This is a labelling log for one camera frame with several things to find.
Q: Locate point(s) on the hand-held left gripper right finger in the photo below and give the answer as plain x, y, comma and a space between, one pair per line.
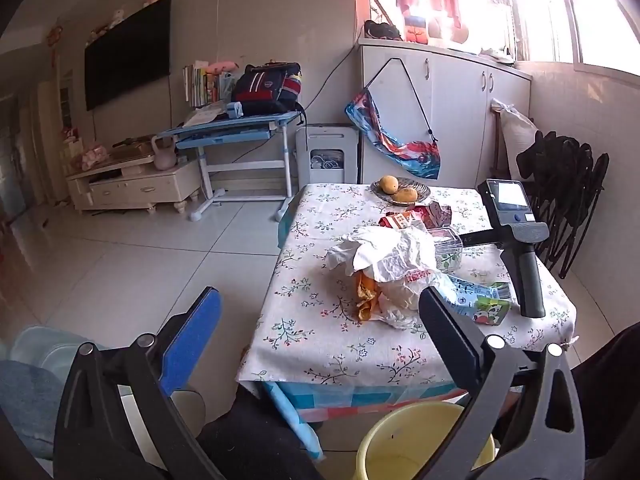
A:
450, 335

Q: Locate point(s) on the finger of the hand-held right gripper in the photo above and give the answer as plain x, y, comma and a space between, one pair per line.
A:
480, 239

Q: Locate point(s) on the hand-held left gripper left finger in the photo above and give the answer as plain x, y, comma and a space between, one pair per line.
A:
192, 340

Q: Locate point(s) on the clear plastic bottle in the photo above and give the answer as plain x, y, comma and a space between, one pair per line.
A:
445, 250

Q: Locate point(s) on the green white drink pouch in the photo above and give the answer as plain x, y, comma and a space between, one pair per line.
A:
480, 305

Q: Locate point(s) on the red snack packet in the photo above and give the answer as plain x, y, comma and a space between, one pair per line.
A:
435, 215

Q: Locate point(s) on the red snack wrapper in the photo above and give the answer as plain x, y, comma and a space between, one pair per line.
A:
395, 220

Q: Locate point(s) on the white paper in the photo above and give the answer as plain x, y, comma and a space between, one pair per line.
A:
395, 260

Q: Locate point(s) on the orange vegetable peel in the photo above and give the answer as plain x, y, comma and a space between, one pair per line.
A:
367, 305

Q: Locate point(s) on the yellow plastic bucket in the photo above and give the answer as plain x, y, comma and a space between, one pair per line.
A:
400, 430

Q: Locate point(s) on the dark fruit plate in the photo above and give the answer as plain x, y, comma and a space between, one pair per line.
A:
422, 192

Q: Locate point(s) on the yellow mango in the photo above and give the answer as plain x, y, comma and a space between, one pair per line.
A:
388, 184
406, 195

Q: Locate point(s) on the black folding chairs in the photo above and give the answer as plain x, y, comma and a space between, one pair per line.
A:
560, 175

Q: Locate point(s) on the person's black clothing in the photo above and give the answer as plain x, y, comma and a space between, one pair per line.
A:
250, 435

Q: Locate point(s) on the white sack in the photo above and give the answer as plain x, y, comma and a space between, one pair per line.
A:
515, 130

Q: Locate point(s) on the floral tablecloth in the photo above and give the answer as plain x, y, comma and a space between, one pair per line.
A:
310, 320

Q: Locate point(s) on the white cabinet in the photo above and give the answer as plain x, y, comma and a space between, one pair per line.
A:
460, 110

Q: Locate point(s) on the white television stand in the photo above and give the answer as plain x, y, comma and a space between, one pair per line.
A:
140, 187

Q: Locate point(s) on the person's jeans leg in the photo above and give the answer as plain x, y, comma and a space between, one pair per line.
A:
30, 400

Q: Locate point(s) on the white air purifier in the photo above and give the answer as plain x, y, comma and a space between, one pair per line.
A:
325, 150

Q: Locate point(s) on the pink kettlebell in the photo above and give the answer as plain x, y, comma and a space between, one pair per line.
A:
164, 157

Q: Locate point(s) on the white shoes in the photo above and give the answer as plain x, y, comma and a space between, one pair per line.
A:
497, 55

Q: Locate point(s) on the pink gift bundle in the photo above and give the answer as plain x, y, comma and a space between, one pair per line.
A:
94, 157

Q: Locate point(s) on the pink cushion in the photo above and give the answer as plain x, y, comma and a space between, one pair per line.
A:
450, 30

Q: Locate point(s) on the blue study desk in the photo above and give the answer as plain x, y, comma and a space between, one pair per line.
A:
225, 130

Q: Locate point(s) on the red decorated box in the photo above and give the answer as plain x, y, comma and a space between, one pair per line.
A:
417, 30

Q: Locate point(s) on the black shoes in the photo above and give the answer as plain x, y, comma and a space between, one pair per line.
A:
382, 30

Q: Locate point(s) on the light blue packet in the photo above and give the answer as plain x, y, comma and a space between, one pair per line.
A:
235, 109

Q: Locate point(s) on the window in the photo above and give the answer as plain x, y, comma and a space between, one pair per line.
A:
590, 10

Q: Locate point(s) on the row of books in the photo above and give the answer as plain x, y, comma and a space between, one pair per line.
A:
200, 85

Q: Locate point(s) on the dark blue backpack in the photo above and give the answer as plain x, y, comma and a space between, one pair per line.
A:
260, 87

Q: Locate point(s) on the pink plush toy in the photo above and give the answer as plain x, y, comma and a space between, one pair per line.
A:
222, 66

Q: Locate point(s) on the black flat television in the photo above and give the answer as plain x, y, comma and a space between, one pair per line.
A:
127, 52

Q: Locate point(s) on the red knot wall ornament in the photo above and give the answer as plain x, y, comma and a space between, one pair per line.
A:
54, 40

